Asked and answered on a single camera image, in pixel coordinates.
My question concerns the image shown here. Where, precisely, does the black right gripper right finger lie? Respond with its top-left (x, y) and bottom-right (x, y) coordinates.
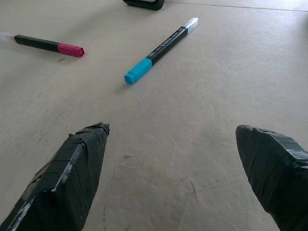
top-left (235, 124), bottom-right (308, 231)

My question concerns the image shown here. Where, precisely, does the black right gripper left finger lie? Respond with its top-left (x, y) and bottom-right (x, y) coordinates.
top-left (0, 122), bottom-right (111, 231)

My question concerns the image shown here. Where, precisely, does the pink capped black marker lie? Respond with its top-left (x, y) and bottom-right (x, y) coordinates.
top-left (0, 32), bottom-right (85, 58)

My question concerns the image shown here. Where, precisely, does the blue capped black marker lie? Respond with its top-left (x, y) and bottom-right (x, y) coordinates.
top-left (124, 17), bottom-right (199, 86)

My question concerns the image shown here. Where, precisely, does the black object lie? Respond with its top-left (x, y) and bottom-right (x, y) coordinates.
top-left (122, 0), bottom-right (165, 11)

